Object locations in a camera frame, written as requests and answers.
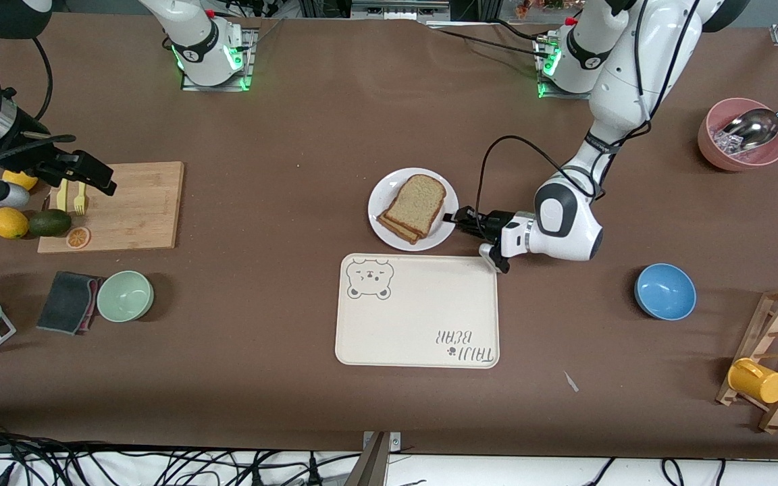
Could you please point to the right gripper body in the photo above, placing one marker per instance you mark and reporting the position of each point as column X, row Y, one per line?
column 30, row 154

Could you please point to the white round plate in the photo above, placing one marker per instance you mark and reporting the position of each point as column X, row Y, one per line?
column 444, row 229

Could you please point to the brown bread slice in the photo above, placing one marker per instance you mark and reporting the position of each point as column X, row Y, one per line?
column 416, row 200
column 399, row 231

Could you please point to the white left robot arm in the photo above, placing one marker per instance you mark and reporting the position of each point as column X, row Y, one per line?
column 639, row 67

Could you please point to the yellow lemon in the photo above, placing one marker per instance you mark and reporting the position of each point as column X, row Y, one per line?
column 21, row 181
column 9, row 223

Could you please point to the yellow plastic fork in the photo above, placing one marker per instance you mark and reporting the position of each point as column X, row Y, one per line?
column 80, row 202

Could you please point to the yellow plastic knife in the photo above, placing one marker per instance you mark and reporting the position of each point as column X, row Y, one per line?
column 62, row 199

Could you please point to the wooden cutting board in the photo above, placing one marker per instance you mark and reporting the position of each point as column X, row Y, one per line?
column 139, row 209

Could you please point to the orange slice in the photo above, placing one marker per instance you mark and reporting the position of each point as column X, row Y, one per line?
column 78, row 237

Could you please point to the dark green avocado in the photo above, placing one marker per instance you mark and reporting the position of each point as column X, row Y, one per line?
column 50, row 223

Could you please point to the cream bear print tray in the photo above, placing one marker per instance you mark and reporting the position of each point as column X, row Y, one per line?
column 416, row 317

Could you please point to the pale green bowl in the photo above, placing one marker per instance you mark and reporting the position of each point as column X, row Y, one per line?
column 125, row 295

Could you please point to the dark grey folded cloth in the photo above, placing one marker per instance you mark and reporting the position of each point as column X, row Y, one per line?
column 68, row 302

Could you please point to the blue bowl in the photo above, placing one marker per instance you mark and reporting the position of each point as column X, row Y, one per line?
column 666, row 291

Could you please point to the pink bowl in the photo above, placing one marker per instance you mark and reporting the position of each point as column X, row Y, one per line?
column 716, row 158

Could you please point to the crumpled clear plastic pieces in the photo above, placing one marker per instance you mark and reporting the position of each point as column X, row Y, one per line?
column 725, row 142

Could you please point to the metal scoop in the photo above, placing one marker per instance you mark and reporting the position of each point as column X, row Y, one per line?
column 754, row 128

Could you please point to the yellow mug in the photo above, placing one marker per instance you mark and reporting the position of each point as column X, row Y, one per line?
column 760, row 385

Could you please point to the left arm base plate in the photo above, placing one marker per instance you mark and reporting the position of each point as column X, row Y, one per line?
column 568, row 96

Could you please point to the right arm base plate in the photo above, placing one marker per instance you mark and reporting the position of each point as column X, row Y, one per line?
column 249, row 77

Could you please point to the grey metal edge bracket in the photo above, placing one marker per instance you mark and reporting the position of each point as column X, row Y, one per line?
column 396, row 442

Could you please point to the dark metal post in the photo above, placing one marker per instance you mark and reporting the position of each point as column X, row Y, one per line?
column 372, row 466

